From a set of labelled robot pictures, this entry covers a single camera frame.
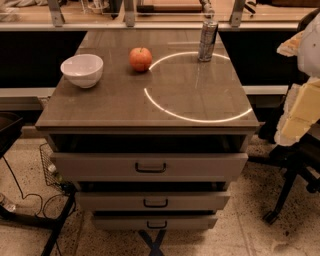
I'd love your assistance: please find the red apple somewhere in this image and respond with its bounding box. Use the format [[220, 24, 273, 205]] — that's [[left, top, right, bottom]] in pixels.
[[129, 47, 152, 72]]

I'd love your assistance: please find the clear plastic bottle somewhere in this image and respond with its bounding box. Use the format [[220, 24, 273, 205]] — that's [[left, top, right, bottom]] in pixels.
[[0, 193, 16, 212]]

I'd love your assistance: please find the black stand with tray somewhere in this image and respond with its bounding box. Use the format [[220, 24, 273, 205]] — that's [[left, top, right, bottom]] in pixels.
[[0, 111, 77, 256]]

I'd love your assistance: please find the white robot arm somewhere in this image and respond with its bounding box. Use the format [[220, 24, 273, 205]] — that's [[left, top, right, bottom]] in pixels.
[[274, 14, 320, 146]]

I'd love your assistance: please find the black office chair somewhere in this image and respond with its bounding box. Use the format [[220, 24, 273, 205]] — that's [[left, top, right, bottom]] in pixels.
[[249, 7, 320, 224]]

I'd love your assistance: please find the grey middle drawer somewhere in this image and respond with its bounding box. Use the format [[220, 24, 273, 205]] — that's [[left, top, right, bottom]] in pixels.
[[76, 192, 230, 211]]

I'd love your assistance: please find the silver drink can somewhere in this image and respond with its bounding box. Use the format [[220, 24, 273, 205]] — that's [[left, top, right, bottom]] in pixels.
[[198, 20, 218, 62]]

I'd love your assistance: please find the white ceramic bowl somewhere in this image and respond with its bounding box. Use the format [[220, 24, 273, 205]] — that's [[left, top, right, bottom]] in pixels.
[[60, 54, 104, 88]]

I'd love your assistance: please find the grey top drawer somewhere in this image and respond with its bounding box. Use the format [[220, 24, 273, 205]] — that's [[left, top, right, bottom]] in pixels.
[[51, 153, 248, 182]]

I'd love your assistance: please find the grey drawer cabinet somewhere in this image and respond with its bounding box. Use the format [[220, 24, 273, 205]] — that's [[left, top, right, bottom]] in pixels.
[[36, 29, 258, 218]]

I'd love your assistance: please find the wire mesh basket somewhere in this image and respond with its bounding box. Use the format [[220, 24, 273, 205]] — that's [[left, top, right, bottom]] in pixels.
[[39, 143, 65, 194]]

